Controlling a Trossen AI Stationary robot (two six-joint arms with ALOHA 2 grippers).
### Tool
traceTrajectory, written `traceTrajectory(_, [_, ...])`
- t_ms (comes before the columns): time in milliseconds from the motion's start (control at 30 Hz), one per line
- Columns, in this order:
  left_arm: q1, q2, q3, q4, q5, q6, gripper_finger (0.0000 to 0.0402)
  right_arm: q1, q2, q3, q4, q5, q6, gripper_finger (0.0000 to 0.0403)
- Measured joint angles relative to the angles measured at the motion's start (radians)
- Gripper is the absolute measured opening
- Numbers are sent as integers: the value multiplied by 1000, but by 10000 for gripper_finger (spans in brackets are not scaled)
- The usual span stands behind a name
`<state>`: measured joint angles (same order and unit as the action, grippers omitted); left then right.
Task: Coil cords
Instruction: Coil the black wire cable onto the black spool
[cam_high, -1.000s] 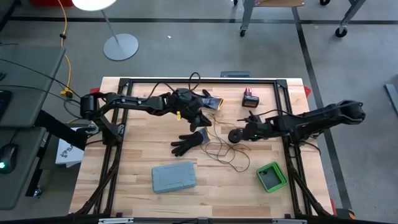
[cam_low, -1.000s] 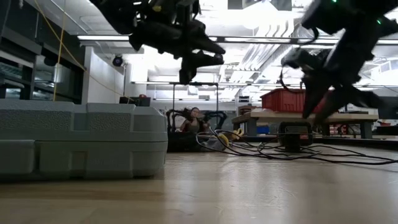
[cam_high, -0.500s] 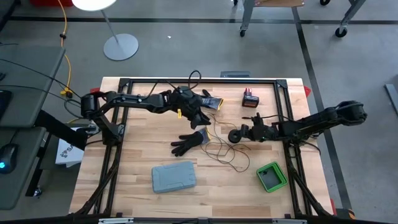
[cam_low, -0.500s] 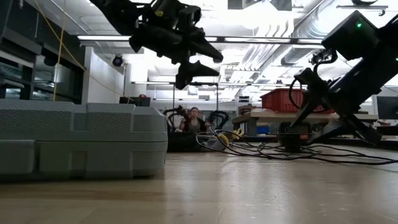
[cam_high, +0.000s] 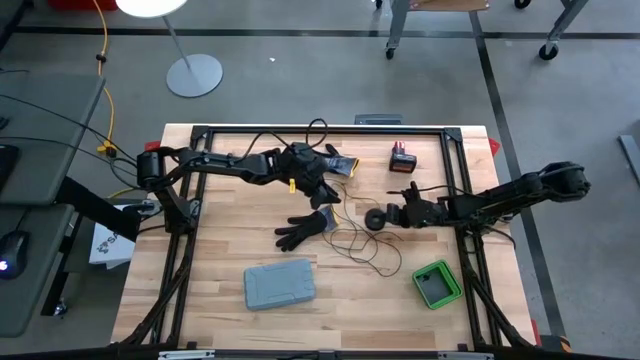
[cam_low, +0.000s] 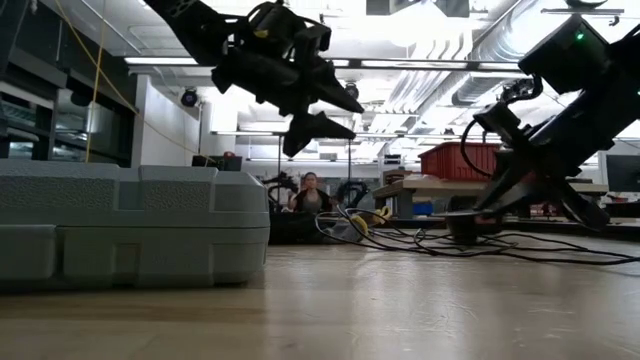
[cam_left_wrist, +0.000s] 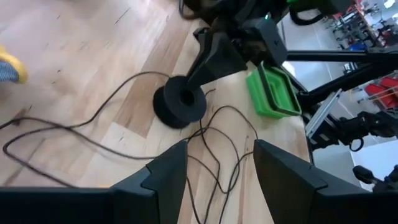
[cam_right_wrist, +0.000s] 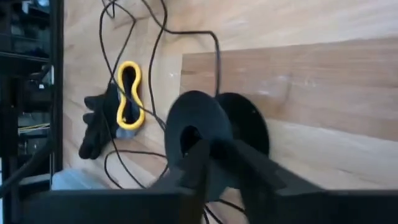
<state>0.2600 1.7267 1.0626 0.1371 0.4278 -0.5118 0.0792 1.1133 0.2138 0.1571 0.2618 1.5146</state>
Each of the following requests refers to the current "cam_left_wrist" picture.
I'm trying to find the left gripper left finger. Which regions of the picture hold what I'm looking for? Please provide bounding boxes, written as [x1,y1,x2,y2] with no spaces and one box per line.
[0,140,189,224]

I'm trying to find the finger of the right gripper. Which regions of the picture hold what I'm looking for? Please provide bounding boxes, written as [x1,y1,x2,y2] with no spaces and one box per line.
[186,27,248,90]

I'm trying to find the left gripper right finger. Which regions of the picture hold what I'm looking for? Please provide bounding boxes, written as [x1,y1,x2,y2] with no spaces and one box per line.
[253,139,398,224]

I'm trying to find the black cord spool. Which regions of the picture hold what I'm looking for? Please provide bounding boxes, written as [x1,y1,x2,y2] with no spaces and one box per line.
[152,75,208,130]

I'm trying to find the thin dark cord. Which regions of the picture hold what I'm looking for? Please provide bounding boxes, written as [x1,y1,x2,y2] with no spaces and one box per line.
[0,70,259,224]

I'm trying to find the green square container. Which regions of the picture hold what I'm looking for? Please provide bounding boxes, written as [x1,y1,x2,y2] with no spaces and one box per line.
[246,61,303,120]

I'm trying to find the black jointed machine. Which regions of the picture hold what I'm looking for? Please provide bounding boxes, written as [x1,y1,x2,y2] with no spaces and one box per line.
[310,110,398,153]

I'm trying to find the red storage bins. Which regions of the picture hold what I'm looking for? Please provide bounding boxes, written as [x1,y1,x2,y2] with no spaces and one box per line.
[363,77,398,110]

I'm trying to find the cluttered storage shelf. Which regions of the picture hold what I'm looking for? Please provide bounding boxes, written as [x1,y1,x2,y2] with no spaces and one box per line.
[329,0,398,52]

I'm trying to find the silver aluminium bracket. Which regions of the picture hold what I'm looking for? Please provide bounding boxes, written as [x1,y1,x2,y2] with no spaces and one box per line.
[305,88,343,139]

